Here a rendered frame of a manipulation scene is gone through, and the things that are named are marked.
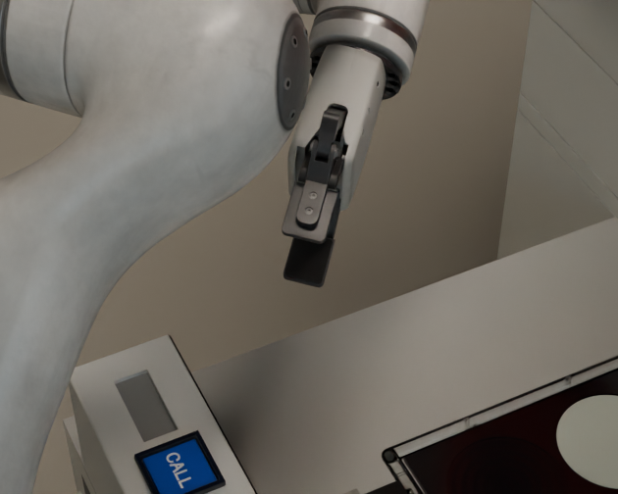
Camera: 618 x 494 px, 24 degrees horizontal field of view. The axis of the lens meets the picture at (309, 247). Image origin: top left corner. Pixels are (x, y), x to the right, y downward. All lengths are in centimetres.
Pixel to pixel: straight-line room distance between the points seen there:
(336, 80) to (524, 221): 73
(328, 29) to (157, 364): 33
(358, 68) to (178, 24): 40
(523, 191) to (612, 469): 57
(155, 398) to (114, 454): 7
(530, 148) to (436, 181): 111
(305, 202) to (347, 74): 11
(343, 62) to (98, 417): 36
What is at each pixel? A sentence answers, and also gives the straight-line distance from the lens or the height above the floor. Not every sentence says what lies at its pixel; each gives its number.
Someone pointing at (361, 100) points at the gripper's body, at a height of 122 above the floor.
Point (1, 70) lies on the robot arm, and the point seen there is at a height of 145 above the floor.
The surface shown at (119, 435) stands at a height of 96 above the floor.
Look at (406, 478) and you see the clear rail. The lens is 122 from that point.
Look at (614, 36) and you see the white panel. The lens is 147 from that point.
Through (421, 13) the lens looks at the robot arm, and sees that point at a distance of 113.
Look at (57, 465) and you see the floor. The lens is 237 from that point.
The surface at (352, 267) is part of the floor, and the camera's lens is 261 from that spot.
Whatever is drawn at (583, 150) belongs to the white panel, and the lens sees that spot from 159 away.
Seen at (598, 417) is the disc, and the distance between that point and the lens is 128.
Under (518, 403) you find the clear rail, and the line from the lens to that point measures 128.
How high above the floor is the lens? 190
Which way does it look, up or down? 46 degrees down
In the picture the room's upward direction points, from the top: straight up
